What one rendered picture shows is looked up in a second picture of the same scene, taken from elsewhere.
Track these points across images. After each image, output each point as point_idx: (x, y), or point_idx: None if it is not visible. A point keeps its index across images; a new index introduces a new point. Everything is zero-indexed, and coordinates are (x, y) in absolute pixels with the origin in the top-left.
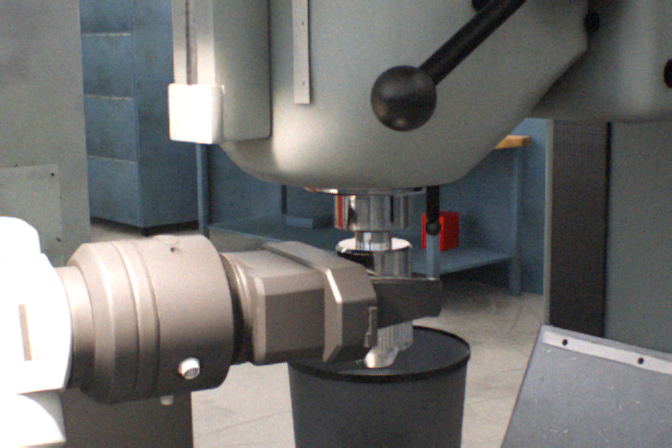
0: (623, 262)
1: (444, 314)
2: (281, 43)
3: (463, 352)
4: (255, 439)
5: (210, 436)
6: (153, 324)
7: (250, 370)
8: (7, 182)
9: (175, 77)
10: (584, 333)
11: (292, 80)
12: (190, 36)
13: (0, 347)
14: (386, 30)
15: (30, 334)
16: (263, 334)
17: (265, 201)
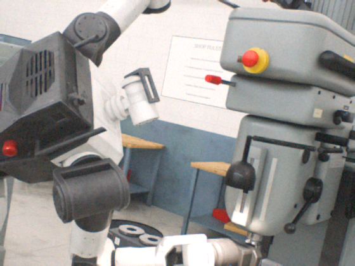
0: (276, 240)
1: (122, 210)
2: (258, 207)
3: (159, 235)
4: (57, 254)
5: (38, 251)
6: (227, 259)
7: (48, 224)
8: None
9: (235, 209)
10: None
11: (259, 215)
12: (243, 204)
13: (205, 261)
14: (281, 211)
15: (208, 259)
16: (241, 261)
17: None
